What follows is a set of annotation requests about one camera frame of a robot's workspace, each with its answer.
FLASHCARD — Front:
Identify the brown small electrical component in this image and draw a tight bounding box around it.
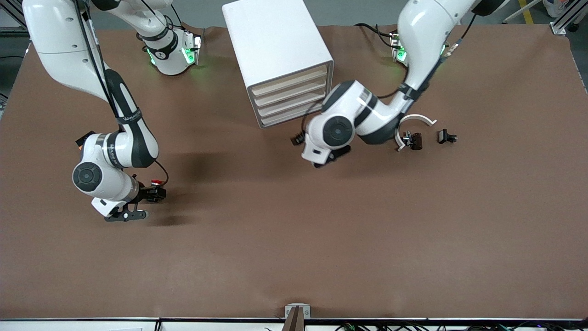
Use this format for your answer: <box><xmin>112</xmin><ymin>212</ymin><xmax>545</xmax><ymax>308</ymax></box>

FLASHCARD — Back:
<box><xmin>402</xmin><ymin>131</ymin><xmax>423</xmax><ymax>151</ymax></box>

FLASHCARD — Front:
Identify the orange and black switch box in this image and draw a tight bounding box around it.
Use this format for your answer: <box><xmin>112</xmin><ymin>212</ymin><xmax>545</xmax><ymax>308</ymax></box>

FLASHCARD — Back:
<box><xmin>76</xmin><ymin>131</ymin><xmax>96</xmax><ymax>151</ymax></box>

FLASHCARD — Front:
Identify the white curved plastic bracket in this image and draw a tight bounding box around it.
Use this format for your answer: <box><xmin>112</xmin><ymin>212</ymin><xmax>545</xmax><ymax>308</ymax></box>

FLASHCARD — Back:
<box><xmin>395</xmin><ymin>114</ymin><xmax>438</xmax><ymax>151</ymax></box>

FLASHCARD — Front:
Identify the black arm base cable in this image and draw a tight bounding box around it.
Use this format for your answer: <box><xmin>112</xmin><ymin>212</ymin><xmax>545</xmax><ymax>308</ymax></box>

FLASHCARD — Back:
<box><xmin>354</xmin><ymin>23</ymin><xmax>400</xmax><ymax>49</ymax></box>

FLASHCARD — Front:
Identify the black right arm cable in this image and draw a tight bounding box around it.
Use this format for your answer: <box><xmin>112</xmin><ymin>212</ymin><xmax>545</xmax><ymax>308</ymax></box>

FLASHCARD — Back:
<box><xmin>73</xmin><ymin>0</ymin><xmax>170</xmax><ymax>185</ymax></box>

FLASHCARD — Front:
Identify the grey metal table bracket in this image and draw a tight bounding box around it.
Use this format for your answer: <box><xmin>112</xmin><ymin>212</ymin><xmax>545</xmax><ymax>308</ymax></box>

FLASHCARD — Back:
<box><xmin>283</xmin><ymin>303</ymin><xmax>311</xmax><ymax>331</ymax></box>

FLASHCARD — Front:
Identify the black cable bundle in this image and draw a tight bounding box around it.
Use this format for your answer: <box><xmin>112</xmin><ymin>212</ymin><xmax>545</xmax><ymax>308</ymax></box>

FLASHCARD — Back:
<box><xmin>335</xmin><ymin>322</ymin><xmax>588</xmax><ymax>331</ymax></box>

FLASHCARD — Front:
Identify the aluminium frame profile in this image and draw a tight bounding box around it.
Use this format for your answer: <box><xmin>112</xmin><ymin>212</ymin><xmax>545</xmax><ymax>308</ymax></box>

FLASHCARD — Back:
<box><xmin>549</xmin><ymin>0</ymin><xmax>588</xmax><ymax>35</ymax></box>
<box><xmin>0</xmin><ymin>0</ymin><xmax>28</xmax><ymax>28</ymax></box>

